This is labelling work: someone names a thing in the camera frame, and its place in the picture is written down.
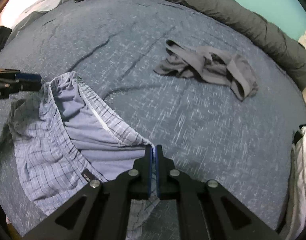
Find dark grey rolled duvet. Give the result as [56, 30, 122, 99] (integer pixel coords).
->
[74, 0, 306, 92]

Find stack of folded clothes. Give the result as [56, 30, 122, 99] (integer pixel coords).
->
[284, 123, 306, 240]

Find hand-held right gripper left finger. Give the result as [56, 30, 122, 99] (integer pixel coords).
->
[23, 145, 153, 240]

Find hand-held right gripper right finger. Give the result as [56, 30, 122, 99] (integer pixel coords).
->
[155, 145, 281, 240]

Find light grey blanket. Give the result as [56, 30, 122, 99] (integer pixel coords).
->
[10, 0, 80, 39]

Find blue plaid boxer shorts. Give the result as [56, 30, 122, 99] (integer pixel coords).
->
[8, 71, 161, 240]

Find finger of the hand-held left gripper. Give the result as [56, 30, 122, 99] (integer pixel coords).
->
[8, 80, 42, 93]
[15, 72, 42, 82]

